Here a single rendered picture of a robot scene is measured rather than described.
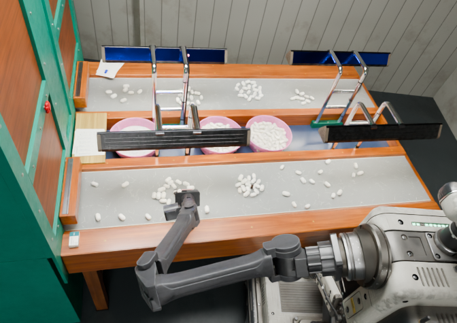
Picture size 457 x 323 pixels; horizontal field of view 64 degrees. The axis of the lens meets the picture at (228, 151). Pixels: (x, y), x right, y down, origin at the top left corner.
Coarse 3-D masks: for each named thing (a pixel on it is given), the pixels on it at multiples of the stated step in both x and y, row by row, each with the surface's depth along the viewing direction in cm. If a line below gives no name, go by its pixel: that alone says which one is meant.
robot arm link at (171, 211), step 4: (172, 204) 142; (176, 204) 141; (184, 204) 137; (188, 204) 136; (192, 204) 136; (164, 208) 140; (168, 208) 140; (172, 208) 140; (176, 208) 138; (180, 208) 138; (188, 208) 134; (164, 212) 138; (168, 212) 138; (172, 212) 138; (176, 212) 139; (168, 216) 139; (172, 216) 139; (176, 216) 139; (168, 220) 139
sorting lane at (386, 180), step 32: (320, 160) 201; (352, 160) 204; (384, 160) 208; (96, 192) 167; (128, 192) 170; (160, 192) 172; (224, 192) 178; (320, 192) 187; (352, 192) 190; (384, 192) 193; (416, 192) 197; (96, 224) 157; (128, 224) 159
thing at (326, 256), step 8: (336, 240) 92; (312, 248) 95; (320, 248) 94; (328, 248) 93; (336, 248) 91; (312, 256) 93; (320, 256) 92; (328, 256) 92; (336, 256) 89; (312, 264) 93; (320, 264) 92; (328, 264) 92; (336, 264) 89; (312, 272) 94; (320, 272) 94; (328, 272) 93; (336, 272) 92; (336, 280) 96
